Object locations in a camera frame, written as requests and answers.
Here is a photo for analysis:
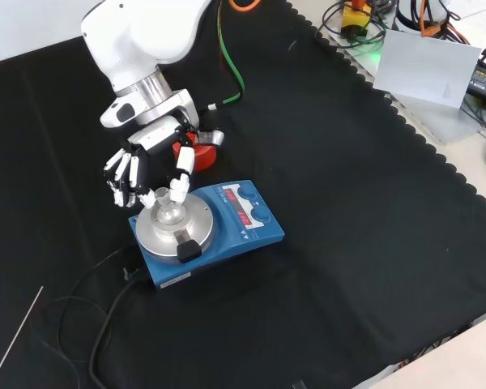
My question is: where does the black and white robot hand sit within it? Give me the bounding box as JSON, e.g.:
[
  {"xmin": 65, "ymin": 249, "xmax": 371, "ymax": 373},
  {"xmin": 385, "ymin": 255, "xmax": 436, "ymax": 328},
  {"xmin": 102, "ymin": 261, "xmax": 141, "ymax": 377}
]
[{"xmin": 102, "ymin": 116, "xmax": 198, "ymax": 210}]

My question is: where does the clear round-bottom flask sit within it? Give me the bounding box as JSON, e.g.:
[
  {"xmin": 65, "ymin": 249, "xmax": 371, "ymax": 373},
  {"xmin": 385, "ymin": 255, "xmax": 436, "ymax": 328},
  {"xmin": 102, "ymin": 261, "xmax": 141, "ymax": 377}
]
[{"xmin": 152, "ymin": 188, "xmax": 186, "ymax": 227}]

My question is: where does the heater with blue base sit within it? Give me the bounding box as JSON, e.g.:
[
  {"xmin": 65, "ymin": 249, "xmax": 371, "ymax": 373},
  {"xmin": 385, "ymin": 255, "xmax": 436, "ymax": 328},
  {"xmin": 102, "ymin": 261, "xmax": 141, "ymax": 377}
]
[{"xmin": 128, "ymin": 179, "xmax": 286, "ymax": 291}]

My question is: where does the black cloth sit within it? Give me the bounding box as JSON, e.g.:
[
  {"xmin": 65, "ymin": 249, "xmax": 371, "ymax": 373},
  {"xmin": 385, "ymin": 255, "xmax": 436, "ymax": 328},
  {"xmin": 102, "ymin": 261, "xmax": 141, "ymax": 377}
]
[{"xmin": 0, "ymin": 0, "xmax": 486, "ymax": 389}]

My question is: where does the yellow stop button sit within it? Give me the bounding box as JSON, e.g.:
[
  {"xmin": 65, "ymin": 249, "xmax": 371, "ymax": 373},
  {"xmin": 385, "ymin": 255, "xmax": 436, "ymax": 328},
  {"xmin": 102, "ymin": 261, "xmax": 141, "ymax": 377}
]
[{"xmin": 339, "ymin": 0, "xmax": 373, "ymax": 40}]

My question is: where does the thin metal probe rod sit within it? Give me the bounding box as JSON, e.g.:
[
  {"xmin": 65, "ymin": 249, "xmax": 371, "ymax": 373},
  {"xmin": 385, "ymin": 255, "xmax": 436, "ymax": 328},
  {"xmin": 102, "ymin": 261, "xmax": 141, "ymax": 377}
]
[{"xmin": 0, "ymin": 285, "xmax": 45, "ymax": 389}]

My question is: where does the pale board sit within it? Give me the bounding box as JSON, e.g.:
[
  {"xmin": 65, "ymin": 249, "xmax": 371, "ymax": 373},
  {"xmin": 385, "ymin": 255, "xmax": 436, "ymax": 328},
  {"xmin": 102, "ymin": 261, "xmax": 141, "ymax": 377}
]
[{"xmin": 372, "ymin": 28, "xmax": 482, "ymax": 109}]

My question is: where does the red flask ring stand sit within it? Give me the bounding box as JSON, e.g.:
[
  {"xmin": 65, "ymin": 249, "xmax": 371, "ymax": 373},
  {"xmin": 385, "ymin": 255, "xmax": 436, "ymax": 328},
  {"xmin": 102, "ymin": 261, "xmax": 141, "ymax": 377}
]
[{"xmin": 172, "ymin": 141, "xmax": 218, "ymax": 171}]

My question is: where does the green cable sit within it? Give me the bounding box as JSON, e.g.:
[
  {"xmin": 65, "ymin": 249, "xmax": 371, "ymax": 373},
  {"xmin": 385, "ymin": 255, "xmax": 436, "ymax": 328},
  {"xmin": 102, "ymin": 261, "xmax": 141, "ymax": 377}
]
[{"xmin": 207, "ymin": 0, "xmax": 245, "ymax": 111}]

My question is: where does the thin black cable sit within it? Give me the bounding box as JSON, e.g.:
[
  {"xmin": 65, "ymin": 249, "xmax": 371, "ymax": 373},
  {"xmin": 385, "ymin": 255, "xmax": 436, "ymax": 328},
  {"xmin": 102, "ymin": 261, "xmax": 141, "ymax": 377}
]
[{"xmin": 36, "ymin": 246, "xmax": 133, "ymax": 389}]

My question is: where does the thick black power cable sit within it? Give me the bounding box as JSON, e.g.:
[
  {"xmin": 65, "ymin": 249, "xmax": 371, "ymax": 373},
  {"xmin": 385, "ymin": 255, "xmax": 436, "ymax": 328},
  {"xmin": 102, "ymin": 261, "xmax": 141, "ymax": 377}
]
[{"xmin": 87, "ymin": 265, "xmax": 155, "ymax": 389}]

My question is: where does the grey base plate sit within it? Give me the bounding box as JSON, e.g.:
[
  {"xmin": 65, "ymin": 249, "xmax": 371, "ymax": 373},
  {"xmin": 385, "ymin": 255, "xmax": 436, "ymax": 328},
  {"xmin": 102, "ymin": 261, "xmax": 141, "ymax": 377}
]
[{"xmin": 388, "ymin": 92, "xmax": 485, "ymax": 143}]

